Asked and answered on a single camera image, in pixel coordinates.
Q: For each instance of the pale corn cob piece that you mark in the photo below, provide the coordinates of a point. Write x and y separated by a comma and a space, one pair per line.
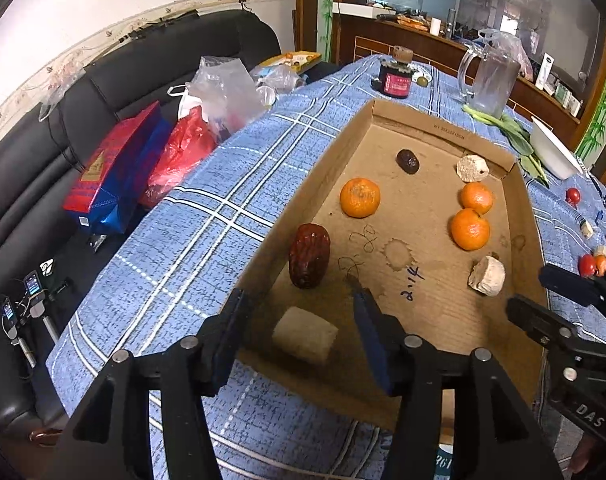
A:
305, 335
473, 167
588, 229
487, 275
601, 252

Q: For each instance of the clear bag of plastic cups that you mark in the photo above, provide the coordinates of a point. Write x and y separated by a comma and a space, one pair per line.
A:
278, 82

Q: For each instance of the pink translucent plastic bag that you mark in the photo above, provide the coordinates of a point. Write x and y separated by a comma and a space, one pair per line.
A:
522, 50

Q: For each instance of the flat white box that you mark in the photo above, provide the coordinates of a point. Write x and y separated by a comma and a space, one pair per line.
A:
358, 9

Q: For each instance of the clear glass pitcher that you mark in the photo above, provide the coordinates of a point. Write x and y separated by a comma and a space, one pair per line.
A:
493, 87

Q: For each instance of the blue plaid tablecloth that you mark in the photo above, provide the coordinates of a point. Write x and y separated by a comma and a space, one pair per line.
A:
183, 260

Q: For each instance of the white bowl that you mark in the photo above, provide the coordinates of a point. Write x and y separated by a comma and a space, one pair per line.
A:
555, 152

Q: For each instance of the metal phone stand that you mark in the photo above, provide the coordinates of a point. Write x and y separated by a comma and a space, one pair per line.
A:
50, 322

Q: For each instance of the black leather sofa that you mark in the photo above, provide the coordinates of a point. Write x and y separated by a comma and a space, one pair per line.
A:
133, 75

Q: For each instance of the green leafy vegetable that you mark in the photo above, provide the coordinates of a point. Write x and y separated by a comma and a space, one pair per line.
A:
513, 135

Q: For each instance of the white plastic bag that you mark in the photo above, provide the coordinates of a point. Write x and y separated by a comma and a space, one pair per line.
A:
183, 100

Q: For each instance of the small white boxes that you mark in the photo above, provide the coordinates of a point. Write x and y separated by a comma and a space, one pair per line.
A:
565, 97

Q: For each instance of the small phone with lit screen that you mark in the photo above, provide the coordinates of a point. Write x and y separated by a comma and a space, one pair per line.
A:
7, 310
33, 285

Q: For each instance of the shallow cardboard box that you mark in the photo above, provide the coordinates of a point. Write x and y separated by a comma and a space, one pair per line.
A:
433, 240

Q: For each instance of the wooden cabinet with glass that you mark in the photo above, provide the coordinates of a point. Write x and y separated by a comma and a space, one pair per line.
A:
383, 40

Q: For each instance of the dark jar with red label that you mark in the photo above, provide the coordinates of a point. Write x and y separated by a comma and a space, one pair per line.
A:
397, 80

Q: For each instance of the red plastic bag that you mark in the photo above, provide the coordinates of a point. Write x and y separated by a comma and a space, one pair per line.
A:
180, 155

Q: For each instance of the small red tomato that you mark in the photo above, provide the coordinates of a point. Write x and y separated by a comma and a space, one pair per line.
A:
573, 195
588, 265

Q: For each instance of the crumpled clear plastic film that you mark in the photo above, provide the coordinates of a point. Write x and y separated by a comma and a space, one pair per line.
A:
58, 85

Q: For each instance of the person's right hand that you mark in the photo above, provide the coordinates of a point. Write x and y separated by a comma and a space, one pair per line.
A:
579, 455

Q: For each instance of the green olive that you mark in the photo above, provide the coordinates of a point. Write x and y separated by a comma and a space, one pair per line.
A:
422, 80

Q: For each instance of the red and blue package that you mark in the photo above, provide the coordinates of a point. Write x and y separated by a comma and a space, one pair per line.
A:
118, 180

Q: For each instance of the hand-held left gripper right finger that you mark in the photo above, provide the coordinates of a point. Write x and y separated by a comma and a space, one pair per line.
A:
370, 340

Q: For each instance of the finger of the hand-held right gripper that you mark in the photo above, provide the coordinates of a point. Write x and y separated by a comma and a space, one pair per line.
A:
533, 320
568, 285

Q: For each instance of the yellow printed box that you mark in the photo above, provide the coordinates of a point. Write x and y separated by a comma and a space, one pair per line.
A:
293, 58

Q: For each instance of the small orange kumquat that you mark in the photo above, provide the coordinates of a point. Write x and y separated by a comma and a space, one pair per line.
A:
602, 263

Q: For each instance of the white cup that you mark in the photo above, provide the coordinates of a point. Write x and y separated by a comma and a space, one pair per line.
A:
435, 26

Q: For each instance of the tall white carton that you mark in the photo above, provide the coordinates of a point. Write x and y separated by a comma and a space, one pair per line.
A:
544, 67

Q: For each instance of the dark dried date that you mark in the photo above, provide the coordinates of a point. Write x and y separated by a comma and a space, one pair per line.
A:
408, 161

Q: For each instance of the dark metal bottle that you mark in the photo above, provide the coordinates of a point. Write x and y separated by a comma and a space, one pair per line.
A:
450, 22

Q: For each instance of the large red dried date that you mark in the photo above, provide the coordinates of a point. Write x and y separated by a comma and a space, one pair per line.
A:
309, 255

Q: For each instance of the mandarin orange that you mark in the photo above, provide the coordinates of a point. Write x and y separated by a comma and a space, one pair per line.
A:
477, 197
470, 229
360, 197

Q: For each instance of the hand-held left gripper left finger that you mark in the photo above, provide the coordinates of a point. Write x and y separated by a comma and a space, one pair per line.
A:
233, 330

